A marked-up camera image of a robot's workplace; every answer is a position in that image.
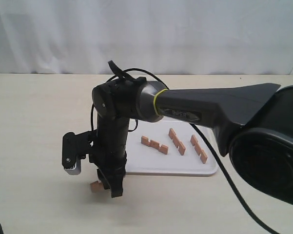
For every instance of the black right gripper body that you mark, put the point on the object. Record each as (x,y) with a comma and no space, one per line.
(110,147)

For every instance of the white rectangular plastic tray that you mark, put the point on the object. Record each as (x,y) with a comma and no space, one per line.
(144,160)

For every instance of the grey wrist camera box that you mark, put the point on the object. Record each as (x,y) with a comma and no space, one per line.
(75,147)

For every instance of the notched wooden piece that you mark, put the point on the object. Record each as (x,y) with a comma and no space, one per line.
(178,143)
(154,144)
(200,152)
(96,187)

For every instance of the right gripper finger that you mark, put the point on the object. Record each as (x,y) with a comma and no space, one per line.
(102,180)
(114,183)

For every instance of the white curtain backdrop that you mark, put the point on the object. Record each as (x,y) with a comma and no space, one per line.
(197,37)

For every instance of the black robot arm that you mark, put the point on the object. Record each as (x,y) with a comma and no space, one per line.
(253,125)

